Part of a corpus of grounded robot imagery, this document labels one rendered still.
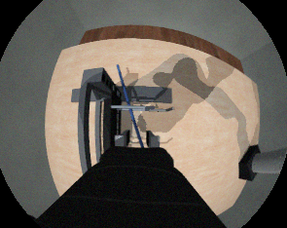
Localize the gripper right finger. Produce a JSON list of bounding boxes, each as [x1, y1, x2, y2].
[[146, 131, 161, 147]]

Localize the dark grey metal rack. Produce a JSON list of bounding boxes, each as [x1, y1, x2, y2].
[[71, 67, 174, 174]]

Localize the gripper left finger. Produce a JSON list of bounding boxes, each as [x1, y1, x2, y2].
[[115, 130, 130, 146]]

